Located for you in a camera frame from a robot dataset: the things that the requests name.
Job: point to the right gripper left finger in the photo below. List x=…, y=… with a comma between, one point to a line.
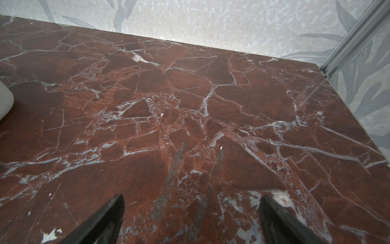
x=102, y=227

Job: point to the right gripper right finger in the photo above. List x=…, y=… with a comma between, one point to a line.
x=281, y=227

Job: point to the white plastic storage box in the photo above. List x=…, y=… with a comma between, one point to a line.
x=6, y=100

